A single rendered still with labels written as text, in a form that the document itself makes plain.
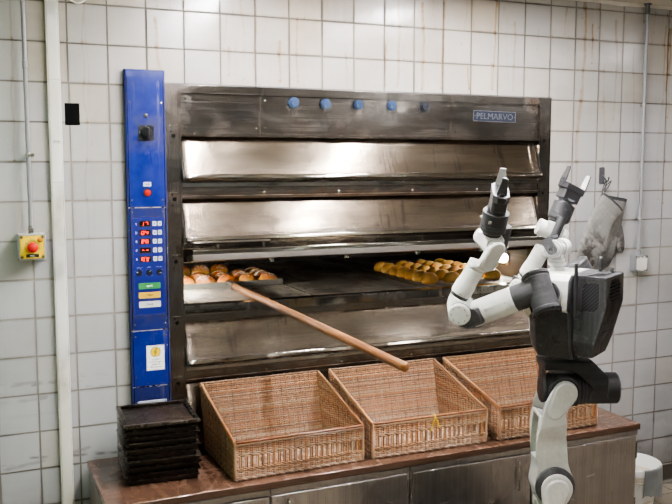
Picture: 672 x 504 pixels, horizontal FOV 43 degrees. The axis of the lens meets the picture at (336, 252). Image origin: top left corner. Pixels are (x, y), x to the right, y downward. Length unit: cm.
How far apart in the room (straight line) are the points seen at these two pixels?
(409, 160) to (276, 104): 69
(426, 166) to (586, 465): 154
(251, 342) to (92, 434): 76
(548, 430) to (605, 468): 104
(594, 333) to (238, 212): 157
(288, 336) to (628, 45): 233
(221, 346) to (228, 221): 54
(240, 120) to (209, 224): 46
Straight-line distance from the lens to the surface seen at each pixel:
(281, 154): 372
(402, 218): 396
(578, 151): 452
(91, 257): 354
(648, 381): 502
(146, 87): 354
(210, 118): 364
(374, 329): 397
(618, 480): 426
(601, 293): 301
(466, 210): 415
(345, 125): 385
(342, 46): 386
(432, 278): 426
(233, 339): 372
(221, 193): 363
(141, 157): 352
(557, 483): 322
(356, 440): 350
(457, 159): 411
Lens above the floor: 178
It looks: 6 degrees down
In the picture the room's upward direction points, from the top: straight up
